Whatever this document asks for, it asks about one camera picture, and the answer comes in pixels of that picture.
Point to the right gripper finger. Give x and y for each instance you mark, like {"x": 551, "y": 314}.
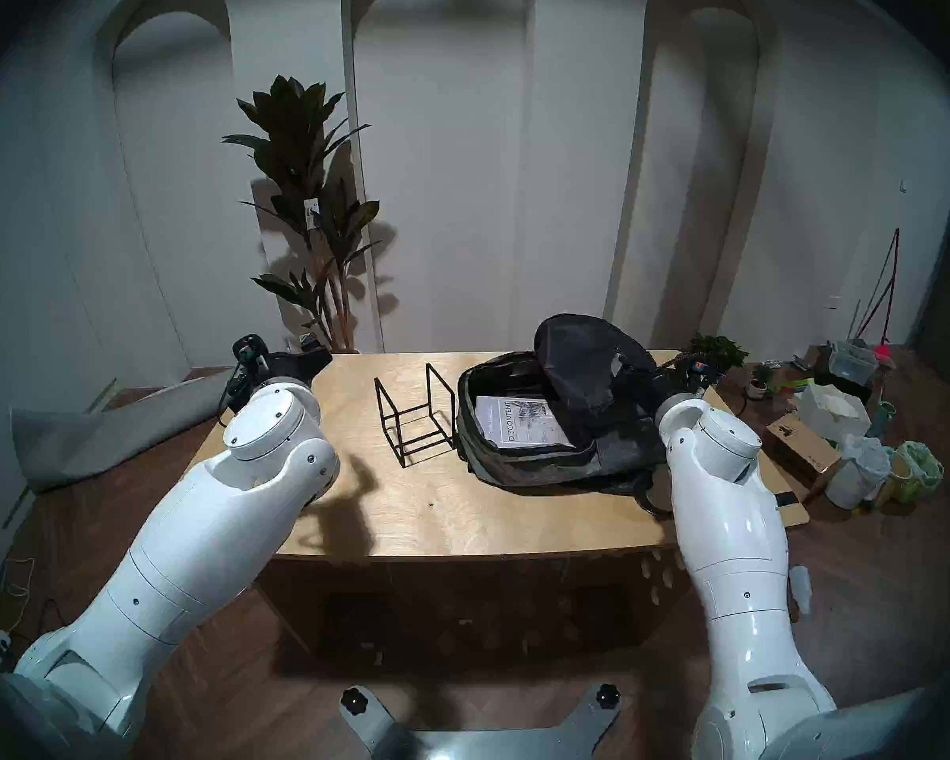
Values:
{"x": 619, "y": 366}

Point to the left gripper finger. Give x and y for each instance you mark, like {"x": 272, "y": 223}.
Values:
{"x": 324, "y": 358}
{"x": 309, "y": 343}

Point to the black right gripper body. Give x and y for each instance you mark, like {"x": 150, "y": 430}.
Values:
{"x": 677, "y": 378}

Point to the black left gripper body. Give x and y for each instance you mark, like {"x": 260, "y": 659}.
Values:
{"x": 291, "y": 366}

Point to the white Discontent book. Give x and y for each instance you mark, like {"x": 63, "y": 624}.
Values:
{"x": 522, "y": 422}

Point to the grey black backpack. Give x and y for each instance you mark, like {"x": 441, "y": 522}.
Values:
{"x": 522, "y": 465}

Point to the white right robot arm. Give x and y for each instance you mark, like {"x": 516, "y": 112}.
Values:
{"x": 728, "y": 545}

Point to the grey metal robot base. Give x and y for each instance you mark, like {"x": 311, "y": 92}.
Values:
{"x": 475, "y": 742}

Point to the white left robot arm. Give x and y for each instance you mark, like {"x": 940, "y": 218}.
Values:
{"x": 198, "y": 529}

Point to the small bushy potted plant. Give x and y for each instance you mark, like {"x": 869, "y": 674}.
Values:
{"x": 724, "y": 351}

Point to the tiny plant in white pot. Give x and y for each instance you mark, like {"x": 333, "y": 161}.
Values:
{"x": 758, "y": 382}

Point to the green yellow toy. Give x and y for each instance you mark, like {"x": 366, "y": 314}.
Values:
{"x": 792, "y": 385}

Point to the brown cardboard box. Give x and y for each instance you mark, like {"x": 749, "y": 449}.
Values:
{"x": 799, "y": 442}

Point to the black storage box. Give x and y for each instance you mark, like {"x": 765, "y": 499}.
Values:
{"x": 827, "y": 374}

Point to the white open box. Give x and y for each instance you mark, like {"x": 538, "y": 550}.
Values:
{"x": 831, "y": 418}

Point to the clear plastic container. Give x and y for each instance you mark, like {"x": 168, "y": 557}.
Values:
{"x": 851, "y": 362}

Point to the white bagged waste bin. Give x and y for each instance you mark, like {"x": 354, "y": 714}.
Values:
{"x": 859, "y": 469}

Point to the teal cup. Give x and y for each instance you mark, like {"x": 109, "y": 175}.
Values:
{"x": 883, "y": 422}

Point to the tall potted leafy plant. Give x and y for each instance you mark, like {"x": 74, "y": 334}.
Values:
{"x": 293, "y": 133}

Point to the rolled grey carpet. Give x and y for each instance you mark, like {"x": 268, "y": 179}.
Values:
{"x": 87, "y": 438}

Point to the brown bucket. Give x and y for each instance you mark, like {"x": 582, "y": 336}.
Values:
{"x": 894, "y": 481}

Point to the white plastic bottle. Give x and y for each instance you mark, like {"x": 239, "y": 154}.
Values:
{"x": 803, "y": 588}

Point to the black base knob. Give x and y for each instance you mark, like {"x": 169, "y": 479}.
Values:
{"x": 608, "y": 695}
{"x": 354, "y": 701}

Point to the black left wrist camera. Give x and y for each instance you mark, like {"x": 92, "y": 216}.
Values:
{"x": 249, "y": 351}

